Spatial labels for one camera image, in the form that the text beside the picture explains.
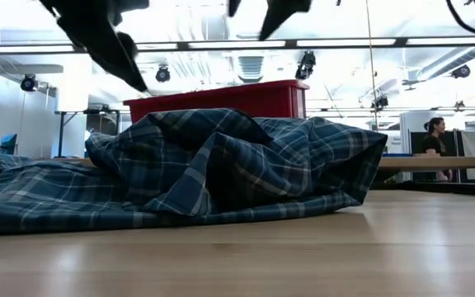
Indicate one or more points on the ceiling air vent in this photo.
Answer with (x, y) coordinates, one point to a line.
(456, 59)

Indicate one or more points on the black metal background table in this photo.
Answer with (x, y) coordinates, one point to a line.
(61, 128)

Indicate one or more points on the red plastic laundry bin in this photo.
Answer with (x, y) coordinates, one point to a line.
(262, 99)

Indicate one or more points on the white round column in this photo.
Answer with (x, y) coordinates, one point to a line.
(410, 123)

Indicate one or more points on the person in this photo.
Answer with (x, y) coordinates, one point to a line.
(433, 142)

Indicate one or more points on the thin vertical pole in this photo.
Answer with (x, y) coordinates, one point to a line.
(372, 82)

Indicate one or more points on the black ceiling spotlight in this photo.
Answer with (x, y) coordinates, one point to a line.
(28, 82)
(306, 66)
(163, 74)
(461, 72)
(381, 102)

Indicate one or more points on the square ceiling vent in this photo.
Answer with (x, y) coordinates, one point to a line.
(250, 68)

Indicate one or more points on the blue plaid garment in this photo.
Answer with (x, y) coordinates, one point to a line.
(221, 165)

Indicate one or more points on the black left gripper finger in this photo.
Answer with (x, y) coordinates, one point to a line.
(114, 62)
(127, 44)

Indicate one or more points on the blue chair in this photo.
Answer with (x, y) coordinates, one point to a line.
(10, 142)

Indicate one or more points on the long ceiling light fixture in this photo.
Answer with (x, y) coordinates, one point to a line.
(344, 42)

